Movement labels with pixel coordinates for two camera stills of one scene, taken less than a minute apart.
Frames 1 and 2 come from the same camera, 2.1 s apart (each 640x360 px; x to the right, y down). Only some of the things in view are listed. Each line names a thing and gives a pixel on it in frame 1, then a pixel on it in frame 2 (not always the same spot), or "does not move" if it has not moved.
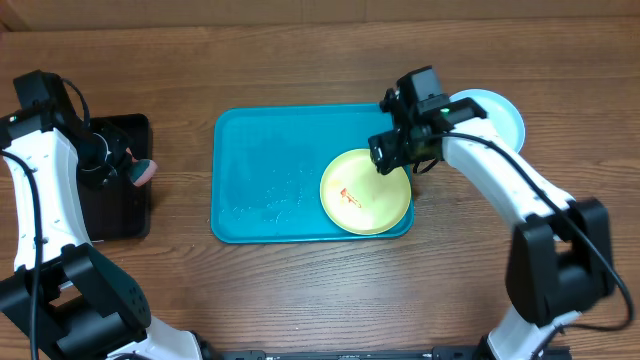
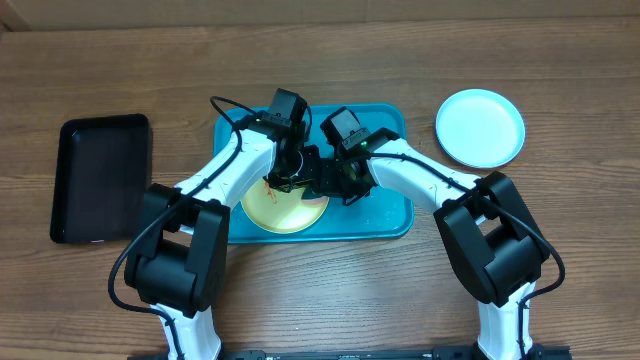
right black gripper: x=393 y=156 -> x=336 y=187
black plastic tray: x=120 y=209 does not move
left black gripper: x=100 y=179 -> x=281 y=184
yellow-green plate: x=360 y=199 -> x=280 y=212
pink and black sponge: x=141 y=170 -> x=314 y=199
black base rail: x=439 y=353 does not move
